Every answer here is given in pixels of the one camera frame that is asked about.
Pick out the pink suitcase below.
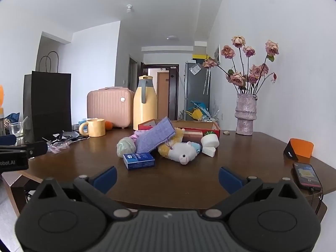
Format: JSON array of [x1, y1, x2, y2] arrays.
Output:
[[87, 87, 135, 129]]

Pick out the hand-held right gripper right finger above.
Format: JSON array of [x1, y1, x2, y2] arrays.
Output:
[[201, 167, 302, 219]]

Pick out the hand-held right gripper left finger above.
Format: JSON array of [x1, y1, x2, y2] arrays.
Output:
[[34, 166, 133, 219]]

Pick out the wooden chair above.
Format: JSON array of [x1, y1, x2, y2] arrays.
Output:
[[1, 171, 44, 217]]

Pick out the grey refrigerator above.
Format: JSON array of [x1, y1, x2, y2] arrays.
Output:
[[183, 61, 211, 122]]

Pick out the blue tissue pack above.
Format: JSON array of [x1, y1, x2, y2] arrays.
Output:
[[123, 152, 155, 171]]

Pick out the black charging cable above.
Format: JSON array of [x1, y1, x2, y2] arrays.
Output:
[[309, 187, 326, 217]]

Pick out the blue bag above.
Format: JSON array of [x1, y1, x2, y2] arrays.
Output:
[[4, 113, 20, 127]]

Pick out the yellow plush toy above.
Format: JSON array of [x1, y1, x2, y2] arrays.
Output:
[[157, 128, 185, 159]]

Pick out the black foil packets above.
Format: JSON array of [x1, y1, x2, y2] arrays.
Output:
[[42, 130, 80, 143]]

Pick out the clear plastic wrappers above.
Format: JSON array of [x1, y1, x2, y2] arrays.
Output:
[[47, 139, 72, 154]]

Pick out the orange and black box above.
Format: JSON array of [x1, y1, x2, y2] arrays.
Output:
[[283, 138, 314, 161]]

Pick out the pile of colourful clutter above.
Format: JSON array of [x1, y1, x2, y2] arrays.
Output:
[[179, 100, 219, 123]]

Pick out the yellow thermos jug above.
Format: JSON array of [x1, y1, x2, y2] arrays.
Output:
[[133, 75, 158, 131]]

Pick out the clear glass cup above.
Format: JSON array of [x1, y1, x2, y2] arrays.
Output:
[[9, 116, 29, 147]]

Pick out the black smartphone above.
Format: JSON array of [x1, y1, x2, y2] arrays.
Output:
[[292, 162, 322, 190]]

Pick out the yellow mug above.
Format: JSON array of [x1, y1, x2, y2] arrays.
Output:
[[79, 118, 106, 138]]

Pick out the white plush lamb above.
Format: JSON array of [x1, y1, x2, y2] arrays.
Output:
[[169, 141, 201, 166]]

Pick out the red cardboard box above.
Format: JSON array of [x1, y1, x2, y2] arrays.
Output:
[[138, 119, 221, 140]]

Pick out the white plush toy green top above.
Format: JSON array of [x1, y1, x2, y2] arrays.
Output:
[[201, 131, 220, 158]]

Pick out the brown wooden door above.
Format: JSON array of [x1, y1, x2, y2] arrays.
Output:
[[157, 71, 170, 120]]

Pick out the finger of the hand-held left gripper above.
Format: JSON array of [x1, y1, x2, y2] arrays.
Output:
[[0, 141, 48, 159], [0, 135, 16, 147]]

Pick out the purple microfibre cloth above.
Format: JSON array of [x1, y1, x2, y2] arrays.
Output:
[[135, 117, 176, 153]]

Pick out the dried pink roses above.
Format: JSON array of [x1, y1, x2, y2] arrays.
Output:
[[202, 35, 279, 95]]

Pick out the black paper bag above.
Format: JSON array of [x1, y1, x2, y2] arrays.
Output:
[[23, 51, 72, 143]]

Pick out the brown scouring sponge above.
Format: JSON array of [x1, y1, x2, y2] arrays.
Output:
[[183, 131, 203, 143]]

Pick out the dark wooden door frame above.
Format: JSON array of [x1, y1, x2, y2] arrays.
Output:
[[141, 62, 179, 121]]

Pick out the pink textured vase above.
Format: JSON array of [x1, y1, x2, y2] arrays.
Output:
[[235, 93, 257, 136]]

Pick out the pale green mesh bath sponge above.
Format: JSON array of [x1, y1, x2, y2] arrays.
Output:
[[117, 137, 137, 159]]

